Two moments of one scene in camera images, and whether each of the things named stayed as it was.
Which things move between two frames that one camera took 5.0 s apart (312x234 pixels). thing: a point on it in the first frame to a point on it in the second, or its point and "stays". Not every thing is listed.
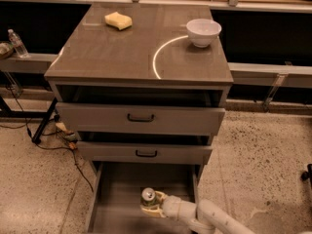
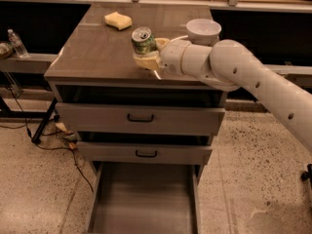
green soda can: [148, 196] to [142, 40]
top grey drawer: [95, 117] stays
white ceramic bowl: [203, 32] stays
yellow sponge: [122, 21] stays
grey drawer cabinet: [131, 71] stays
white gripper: [170, 206] to [171, 58]
